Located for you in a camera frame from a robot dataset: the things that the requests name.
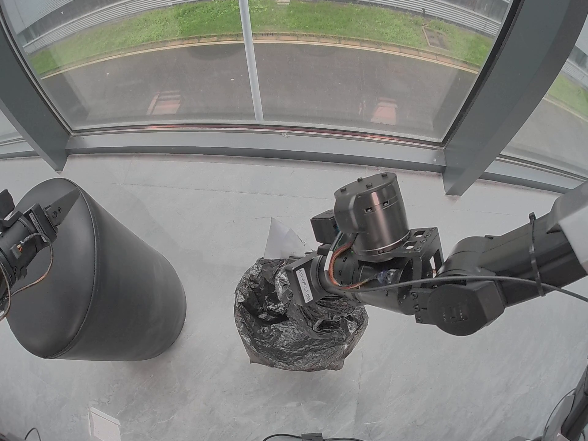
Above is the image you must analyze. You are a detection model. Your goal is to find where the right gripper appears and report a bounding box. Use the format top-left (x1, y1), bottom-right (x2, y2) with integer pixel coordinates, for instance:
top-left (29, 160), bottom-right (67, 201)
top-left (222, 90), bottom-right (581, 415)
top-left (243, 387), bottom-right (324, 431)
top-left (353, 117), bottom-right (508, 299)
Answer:
top-left (285, 254), bottom-right (414, 309)

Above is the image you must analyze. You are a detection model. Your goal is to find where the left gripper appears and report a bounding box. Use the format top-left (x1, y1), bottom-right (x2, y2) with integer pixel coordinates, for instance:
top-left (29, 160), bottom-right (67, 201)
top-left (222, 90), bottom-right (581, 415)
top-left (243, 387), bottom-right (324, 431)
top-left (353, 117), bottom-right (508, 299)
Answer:
top-left (0, 188), bottom-right (82, 285)

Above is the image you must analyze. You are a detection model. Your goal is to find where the black plastic bag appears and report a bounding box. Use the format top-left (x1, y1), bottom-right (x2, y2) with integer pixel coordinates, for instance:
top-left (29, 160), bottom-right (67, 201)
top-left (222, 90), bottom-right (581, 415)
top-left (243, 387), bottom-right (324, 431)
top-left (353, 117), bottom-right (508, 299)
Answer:
top-left (234, 256), bottom-right (369, 372)

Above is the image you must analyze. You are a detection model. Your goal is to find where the crumpled white paper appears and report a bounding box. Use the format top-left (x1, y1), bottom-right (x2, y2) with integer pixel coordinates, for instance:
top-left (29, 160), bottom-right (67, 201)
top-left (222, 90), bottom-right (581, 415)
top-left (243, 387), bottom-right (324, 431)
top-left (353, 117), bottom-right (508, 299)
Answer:
top-left (266, 217), bottom-right (306, 260)

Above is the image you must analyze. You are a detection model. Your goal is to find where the window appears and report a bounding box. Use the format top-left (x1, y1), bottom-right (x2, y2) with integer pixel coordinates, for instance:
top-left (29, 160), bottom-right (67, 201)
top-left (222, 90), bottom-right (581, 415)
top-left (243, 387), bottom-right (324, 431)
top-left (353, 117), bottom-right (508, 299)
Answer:
top-left (0, 0), bottom-right (588, 196)

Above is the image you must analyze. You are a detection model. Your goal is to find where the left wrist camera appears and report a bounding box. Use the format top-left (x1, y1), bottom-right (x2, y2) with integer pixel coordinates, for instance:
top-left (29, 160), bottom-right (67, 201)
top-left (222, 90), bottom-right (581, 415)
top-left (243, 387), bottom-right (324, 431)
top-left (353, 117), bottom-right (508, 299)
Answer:
top-left (0, 189), bottom-right (15, 234)

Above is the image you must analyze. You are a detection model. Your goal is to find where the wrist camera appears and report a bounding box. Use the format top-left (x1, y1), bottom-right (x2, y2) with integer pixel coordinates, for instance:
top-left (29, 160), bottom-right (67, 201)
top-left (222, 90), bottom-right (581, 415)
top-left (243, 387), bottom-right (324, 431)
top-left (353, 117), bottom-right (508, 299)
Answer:
top-left (311, 209), bottom-right (341, 251)
top-left (0, 189), bottom-right (15, 234)

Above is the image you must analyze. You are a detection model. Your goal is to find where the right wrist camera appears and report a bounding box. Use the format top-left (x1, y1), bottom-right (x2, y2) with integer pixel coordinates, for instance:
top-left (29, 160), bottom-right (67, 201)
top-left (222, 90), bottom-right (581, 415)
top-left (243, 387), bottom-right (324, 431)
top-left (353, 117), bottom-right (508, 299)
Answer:
top-left (311, 209), bottom-right (341, 251)

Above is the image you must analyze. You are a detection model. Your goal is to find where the black cable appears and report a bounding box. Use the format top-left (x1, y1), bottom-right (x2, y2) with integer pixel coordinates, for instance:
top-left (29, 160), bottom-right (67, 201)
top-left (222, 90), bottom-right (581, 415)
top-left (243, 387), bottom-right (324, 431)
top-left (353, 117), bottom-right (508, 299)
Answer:
top-left (367, 277), bottom-right (588, 302)

